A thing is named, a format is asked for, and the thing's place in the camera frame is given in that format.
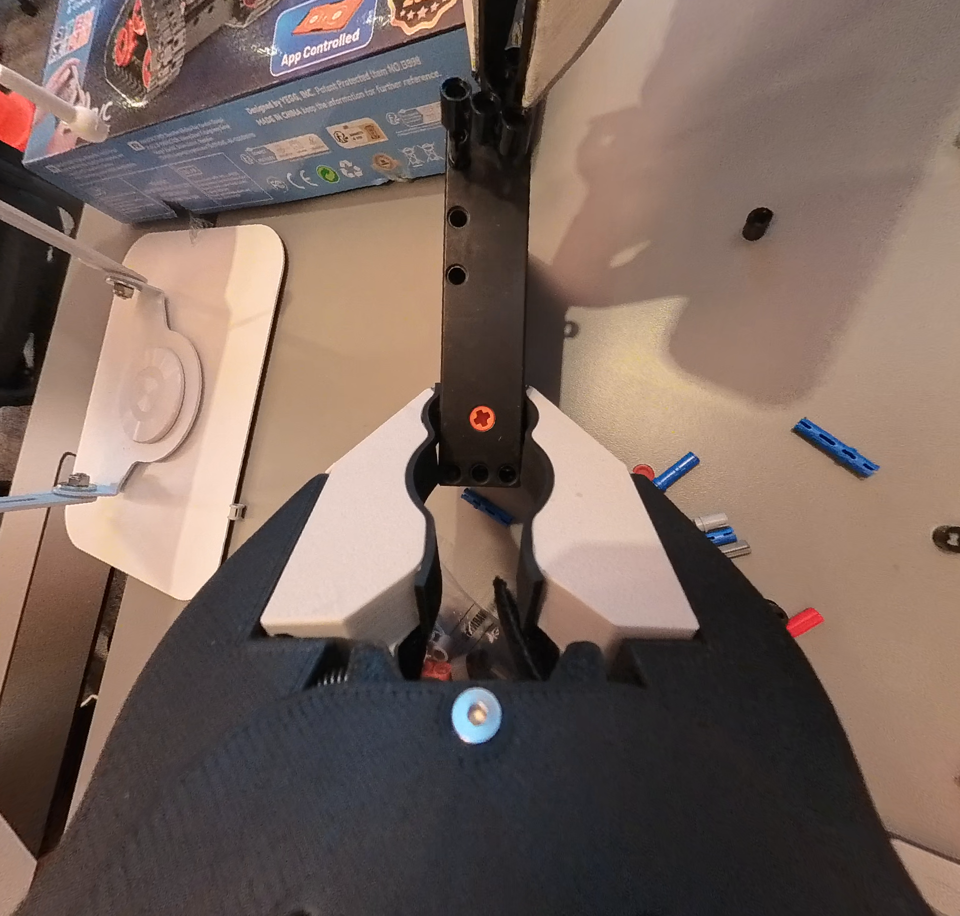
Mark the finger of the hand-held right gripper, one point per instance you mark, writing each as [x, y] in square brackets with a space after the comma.
[577, 15]
[474, 8]

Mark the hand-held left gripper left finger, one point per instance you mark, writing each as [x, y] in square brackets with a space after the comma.
[352, 541]

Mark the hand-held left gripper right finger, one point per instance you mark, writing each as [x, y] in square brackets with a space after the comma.
[600, 548]

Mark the long black motor block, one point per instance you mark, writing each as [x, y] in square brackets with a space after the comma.
[484, 331]

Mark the red round bush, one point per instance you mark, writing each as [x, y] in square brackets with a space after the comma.
[643, 472]

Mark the blue pin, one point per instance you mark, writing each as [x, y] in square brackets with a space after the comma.
[675, 472]
[487, 505]
[721, 535]

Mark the light grey bushing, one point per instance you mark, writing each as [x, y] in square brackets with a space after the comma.
[711, 522]

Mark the clear plastic bag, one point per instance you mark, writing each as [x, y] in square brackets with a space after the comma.
[465, 623]

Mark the red axle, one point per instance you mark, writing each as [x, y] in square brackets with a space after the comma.
[806, 621]

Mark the blue toy kit box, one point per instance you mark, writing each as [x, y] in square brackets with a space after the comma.
[225, 68]

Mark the blue ridged axle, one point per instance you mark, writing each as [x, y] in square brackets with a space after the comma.
[836, 447]

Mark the black bushing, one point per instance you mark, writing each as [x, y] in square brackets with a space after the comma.
[754, 229]

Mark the white rod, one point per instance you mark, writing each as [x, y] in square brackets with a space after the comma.
[45, 98]

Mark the red container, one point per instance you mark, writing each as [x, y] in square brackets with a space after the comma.
[15, 124]

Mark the white rounded base plate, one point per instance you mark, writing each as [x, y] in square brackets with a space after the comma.
[240, 331]

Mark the grey bracket plate with disc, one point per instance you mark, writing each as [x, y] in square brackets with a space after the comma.
[112, 406]

